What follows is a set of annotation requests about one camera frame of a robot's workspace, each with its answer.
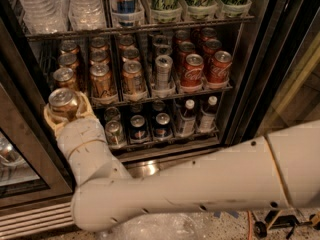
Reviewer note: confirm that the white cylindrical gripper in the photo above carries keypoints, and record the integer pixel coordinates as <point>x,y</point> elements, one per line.
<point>77,132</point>

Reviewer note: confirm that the orange can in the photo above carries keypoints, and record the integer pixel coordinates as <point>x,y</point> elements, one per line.
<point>64,102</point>

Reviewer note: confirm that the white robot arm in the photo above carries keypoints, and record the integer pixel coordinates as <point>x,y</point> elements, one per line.
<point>279,170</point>

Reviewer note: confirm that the orange can left column middle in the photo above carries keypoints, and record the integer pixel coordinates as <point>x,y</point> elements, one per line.
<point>65,77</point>

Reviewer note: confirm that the left glass fridge door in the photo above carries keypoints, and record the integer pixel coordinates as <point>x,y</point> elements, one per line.
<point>30,169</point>

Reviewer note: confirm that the blue cola can front left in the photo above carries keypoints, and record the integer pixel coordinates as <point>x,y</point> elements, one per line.
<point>138,130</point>

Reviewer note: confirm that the blue cola can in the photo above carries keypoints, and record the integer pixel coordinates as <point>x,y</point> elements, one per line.
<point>162,127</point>
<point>138,130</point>

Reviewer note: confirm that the orange can left column back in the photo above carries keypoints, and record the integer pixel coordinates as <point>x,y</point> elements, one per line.
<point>69,47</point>

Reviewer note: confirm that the blue cola can front right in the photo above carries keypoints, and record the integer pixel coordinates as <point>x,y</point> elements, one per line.
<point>162,127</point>

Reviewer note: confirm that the slim silver can front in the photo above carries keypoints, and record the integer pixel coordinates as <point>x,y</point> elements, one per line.
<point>163,66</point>

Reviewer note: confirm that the slim silver can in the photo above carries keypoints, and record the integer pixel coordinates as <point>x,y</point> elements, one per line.
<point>163,66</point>
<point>163,50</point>

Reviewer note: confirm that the slim silver can middle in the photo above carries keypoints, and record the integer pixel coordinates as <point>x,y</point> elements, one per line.
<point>163,50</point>

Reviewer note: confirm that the red cola can front left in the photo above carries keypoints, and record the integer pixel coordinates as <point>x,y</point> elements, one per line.
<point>192,70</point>

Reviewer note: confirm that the red cola can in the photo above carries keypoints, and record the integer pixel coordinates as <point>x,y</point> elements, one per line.
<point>192,70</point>
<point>210,47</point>
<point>184,49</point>
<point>180,36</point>
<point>206,34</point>
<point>219,67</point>

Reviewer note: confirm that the red cola can middle left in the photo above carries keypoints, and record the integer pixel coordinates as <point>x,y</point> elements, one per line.
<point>184,49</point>

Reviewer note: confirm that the red cola can rear left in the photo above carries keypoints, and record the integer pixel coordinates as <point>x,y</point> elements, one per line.
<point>180,36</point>

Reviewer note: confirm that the red cola can front right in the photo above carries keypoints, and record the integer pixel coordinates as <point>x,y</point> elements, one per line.
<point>219,67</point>

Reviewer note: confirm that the red cola can middle right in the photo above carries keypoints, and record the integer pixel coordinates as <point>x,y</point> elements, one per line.
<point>210,47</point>

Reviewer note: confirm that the red cola can rear right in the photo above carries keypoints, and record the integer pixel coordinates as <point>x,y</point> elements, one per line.
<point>206,34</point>

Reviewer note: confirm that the clear water bottle right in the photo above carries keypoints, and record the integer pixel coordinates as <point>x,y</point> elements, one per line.
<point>87,15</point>

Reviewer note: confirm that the clear water bottle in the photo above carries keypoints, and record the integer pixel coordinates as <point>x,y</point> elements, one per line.
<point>45,16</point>
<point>87,15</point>

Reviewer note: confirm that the clear water bottle left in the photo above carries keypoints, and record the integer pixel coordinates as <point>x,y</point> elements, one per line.
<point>45,16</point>

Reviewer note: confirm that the white cap bottle left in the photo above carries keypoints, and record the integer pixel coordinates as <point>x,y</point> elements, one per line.
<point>186,119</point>

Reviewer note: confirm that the white cap bottle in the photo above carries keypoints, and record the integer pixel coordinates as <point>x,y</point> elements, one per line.
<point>208,115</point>
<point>186,119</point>

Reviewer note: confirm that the white cap bottle right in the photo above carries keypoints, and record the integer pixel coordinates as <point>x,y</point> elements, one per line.
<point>208,115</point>

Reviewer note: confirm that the clear plastic bag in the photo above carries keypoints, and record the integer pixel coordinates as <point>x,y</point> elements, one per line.
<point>154,227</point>

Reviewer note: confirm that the middle wire shelf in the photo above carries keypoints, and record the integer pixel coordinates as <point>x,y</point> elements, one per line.
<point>121,99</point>

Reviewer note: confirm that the wire shelf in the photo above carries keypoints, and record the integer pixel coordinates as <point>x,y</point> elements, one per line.
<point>138,29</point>
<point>121,99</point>

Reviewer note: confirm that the top wire shelf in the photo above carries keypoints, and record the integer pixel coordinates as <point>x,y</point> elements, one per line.
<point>138,29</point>

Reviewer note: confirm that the yellow black cart frame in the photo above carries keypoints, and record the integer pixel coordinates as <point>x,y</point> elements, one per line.
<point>275,220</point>

